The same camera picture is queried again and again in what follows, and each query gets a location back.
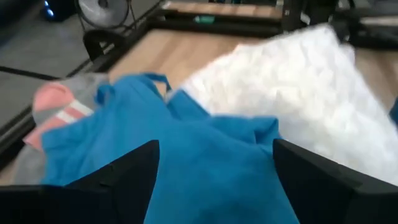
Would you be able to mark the teal tag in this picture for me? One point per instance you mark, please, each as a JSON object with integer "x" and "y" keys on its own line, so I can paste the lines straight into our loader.
{"x": 203, "y": 19}

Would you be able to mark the blue cloth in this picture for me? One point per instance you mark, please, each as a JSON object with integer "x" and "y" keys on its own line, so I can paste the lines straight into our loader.
{"x": 192, "y": 161}

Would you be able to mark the black floor fan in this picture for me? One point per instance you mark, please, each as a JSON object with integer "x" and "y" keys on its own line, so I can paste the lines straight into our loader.
{"x": 102, "y": 9}

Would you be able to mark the white fluffy cloth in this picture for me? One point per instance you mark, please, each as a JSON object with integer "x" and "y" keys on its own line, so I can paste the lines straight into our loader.
{"x": 295, "y": 93}

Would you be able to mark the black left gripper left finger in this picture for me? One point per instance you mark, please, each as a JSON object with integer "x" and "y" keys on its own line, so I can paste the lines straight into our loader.
{"x": 77, "y": 202}

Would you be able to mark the grey pink sock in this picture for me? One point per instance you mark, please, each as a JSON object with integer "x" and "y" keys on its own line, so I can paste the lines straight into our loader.
{"x": 53, "y": 99}

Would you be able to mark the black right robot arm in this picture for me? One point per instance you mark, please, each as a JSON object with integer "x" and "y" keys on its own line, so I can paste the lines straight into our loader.
{"x": 367, "y": 28}

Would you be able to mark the grey knit cloth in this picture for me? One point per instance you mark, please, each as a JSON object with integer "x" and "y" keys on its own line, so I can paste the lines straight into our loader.
{"x": 29, "y": 168}

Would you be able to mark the computer tower with lights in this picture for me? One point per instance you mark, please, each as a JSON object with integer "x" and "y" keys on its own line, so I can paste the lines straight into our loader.
{"x": 59, "y": 11}

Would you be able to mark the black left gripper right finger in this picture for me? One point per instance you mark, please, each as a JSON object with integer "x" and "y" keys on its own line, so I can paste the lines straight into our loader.
{"x": 335, "y": 199}

